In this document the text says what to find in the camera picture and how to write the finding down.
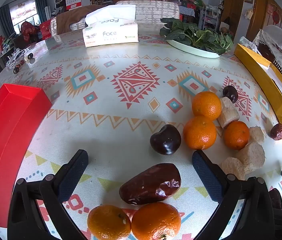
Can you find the checked cloth table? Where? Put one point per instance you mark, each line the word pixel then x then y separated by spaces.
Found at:
pixel 187 11

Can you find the pale sugarcane chunk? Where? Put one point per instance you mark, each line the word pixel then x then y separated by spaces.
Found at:
pixel 228 112
pixel 256 135
pixel 252 156
pixel 233 167

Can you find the small red date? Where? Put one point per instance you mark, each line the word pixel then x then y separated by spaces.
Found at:
pixel 22 61

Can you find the white tissue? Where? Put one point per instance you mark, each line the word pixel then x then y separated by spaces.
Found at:
pixel 110 12

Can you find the white tissue box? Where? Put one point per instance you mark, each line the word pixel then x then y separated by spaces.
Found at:
pixel 110 35

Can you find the brown coat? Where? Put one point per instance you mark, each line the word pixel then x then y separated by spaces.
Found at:
pixel 78 13

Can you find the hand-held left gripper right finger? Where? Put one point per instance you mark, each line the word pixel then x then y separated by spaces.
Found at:
pixel 204 177

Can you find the window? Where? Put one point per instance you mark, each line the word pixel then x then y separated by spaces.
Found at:
pixel 23 11

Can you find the pale green oval plate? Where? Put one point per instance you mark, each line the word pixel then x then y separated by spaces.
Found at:
pixel 193 51

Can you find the orange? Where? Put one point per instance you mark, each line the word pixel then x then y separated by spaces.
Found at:
pixel 206 105
pixel 236 135
pixel 156 221
pixel 199 132
pixel 108 221

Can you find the red gift box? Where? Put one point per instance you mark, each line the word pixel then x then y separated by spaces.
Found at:
pixel 45 28

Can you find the wooden door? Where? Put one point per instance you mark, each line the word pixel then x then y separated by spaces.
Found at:
pixel 234 5
pixel 268 12

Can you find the small dark plum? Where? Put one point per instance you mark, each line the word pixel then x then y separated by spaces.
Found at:
pixel 30 55
pixel 16 68

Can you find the white mesh food cover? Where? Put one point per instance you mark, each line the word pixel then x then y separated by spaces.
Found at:
pixel 278 30

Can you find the wrinkled red date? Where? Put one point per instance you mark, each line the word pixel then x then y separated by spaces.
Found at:
pixel 277 131
pixel 276 198

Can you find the red jacket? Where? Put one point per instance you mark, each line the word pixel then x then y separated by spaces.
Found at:
pixel 28 30

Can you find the large red date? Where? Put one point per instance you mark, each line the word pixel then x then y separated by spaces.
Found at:
pixel 151 187

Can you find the yellow cardboard box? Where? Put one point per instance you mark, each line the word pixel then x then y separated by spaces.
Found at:
pixel 256 67

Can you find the white patterned chair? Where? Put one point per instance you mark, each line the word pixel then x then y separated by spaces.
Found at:
pixel 151 8
pixel 55 26

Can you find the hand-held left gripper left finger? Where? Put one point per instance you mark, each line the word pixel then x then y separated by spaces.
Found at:
pixel 74 175

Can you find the metal shelf rack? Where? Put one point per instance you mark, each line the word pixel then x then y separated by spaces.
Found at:
pixel 209 17

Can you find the white plastic bag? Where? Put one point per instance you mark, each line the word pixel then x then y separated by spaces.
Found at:
pixel 247 42

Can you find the dark purple plum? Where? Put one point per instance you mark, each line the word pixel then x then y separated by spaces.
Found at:
pixel 166 140
pixel 230 93

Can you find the red cardboard box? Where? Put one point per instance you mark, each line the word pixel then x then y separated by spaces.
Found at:
pixel 5 130

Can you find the grey curtain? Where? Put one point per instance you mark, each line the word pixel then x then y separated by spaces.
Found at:
pixel 5 17
pixel 40 3

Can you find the green spinach leaves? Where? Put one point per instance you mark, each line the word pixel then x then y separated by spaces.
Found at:
pixel 201 37

